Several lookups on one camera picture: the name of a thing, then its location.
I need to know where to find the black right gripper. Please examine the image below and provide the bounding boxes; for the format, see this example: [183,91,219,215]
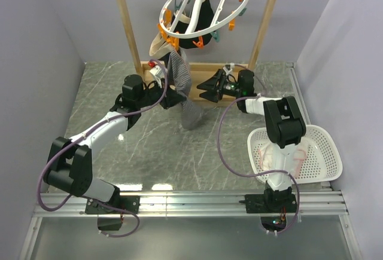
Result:
[197,69,242,104]

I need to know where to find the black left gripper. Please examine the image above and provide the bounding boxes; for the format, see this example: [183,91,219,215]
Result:
[136,78,187,110]

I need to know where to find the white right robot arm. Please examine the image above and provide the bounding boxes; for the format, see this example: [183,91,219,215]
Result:
[197,66,306,213]

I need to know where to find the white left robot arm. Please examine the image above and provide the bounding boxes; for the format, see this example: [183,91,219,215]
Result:
[39,74,186,213]

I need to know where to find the navy underwear beige waistband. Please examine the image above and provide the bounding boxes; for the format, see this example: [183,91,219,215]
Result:
[149,14,190,66]

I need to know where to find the black underwear beige waistband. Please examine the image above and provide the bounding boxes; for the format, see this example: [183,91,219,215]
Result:
[175,0,214,49]

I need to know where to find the white pink-trimmed underwear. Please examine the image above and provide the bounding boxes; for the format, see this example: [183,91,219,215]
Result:
[257,142,308,178]

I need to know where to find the white round clip hanger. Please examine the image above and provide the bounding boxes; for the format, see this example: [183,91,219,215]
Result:
[157,0,249,41]

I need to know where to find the wooden hanging rack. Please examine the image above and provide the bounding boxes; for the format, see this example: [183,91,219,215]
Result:
[116,0,276,102]

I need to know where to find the teal clothes peg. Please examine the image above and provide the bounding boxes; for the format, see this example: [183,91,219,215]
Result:
[210,30,220,42]

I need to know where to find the white perforated plastic basket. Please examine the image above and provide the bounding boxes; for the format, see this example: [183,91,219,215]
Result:
[247,125,343,184]

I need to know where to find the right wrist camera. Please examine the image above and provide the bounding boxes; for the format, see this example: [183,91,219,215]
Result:
[222,63,235,76]

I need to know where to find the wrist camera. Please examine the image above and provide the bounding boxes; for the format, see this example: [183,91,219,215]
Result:
[148,61,165,88]
[222,63,235,76]

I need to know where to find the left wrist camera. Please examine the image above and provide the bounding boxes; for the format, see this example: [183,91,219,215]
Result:
[148,61,165,88]

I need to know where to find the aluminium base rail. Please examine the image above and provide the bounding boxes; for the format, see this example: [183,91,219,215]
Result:
[32,191,349,218]

